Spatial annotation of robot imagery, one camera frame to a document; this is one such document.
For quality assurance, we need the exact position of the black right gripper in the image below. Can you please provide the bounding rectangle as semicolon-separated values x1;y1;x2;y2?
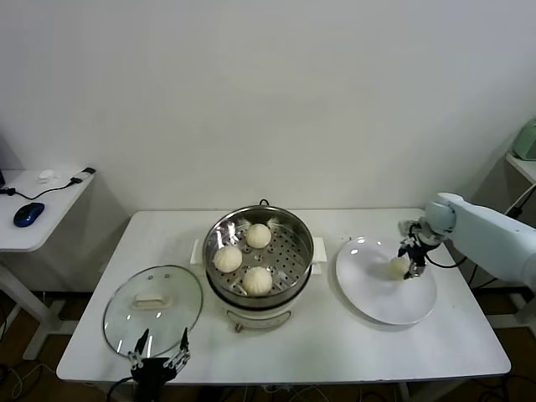
397;225;443;281

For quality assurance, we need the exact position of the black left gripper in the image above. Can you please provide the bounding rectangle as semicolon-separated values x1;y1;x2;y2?
127;327;192;393

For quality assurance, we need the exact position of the white steamed baozi bun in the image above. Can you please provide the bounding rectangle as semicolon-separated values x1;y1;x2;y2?
388;257;410;281
245;223;272;249
242;266;274;297
214;245;244;273

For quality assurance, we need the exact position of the glass lid with cream handle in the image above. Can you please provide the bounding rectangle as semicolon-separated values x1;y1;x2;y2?
102;263;204;357

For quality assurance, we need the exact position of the stainless steel steamer basket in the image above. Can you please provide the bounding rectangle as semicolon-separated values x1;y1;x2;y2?
203;206;314;299

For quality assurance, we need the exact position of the white round plate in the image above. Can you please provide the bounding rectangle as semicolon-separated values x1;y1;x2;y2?
334;235;438;327

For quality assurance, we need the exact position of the cream electric cooker base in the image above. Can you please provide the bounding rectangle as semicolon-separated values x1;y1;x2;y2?
190;237;327;334

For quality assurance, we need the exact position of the pale green appliance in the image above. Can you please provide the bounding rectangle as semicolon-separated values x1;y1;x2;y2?
511;116;536;162

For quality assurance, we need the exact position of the white side desk with mouse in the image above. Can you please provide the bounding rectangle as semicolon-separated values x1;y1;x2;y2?
0;169;96;362

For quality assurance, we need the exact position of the blue computer mouse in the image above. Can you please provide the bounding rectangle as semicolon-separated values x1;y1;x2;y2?
13;202;46;229

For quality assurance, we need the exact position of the grey adapter with black ends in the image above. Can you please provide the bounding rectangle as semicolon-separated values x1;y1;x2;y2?
69;167;97;185

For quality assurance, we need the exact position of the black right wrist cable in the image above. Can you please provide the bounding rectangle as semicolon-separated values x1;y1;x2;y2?
425;240;468;269

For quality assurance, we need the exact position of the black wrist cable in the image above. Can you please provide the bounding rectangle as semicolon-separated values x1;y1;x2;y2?
425;240;468;269
105;375;137;402

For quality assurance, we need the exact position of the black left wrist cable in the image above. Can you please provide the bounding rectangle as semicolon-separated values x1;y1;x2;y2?
105;375;137;402

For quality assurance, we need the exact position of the white cable strip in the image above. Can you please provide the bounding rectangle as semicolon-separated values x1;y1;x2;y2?
504;183;536;217

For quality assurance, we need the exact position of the thin black desk cable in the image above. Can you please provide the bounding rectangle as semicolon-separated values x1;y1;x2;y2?
0;178;83;201

